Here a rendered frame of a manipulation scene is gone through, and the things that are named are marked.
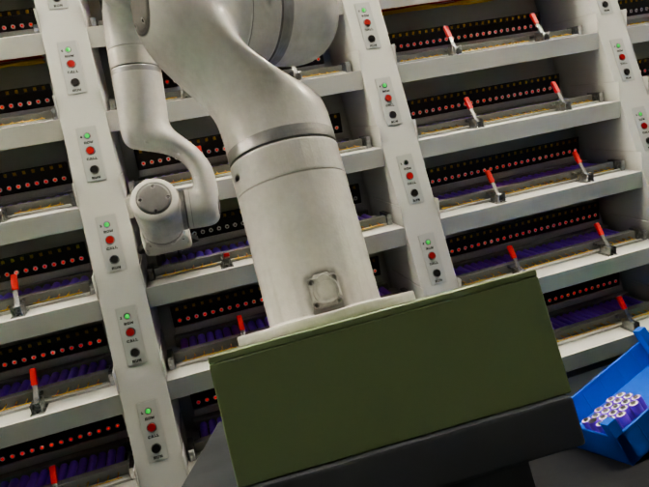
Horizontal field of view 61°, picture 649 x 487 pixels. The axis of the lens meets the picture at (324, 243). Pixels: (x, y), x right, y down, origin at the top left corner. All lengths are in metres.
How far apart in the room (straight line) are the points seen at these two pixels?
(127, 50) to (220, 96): 0.51
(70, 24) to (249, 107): 0.90
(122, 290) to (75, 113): 0.40
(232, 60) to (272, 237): 0.18
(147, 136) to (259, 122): 0.51
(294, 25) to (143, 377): 0.83
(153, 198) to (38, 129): 0.41
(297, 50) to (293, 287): 0.28
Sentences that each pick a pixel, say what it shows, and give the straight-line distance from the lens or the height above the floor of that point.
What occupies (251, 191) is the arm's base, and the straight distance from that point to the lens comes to 0.56.
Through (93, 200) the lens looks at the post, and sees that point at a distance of 1.28.
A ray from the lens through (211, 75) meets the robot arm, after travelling 0.59.
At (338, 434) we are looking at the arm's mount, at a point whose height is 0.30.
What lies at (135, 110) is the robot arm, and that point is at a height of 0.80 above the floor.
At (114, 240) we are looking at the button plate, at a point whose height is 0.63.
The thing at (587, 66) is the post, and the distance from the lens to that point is 1.82.
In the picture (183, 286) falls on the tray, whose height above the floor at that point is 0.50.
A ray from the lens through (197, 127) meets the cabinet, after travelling 1.52.
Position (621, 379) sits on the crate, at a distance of 1.34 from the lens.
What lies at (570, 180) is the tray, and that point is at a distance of 1.63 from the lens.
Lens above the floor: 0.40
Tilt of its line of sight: 5 degrees up
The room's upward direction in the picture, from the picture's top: 15 degrees counter-clockwise
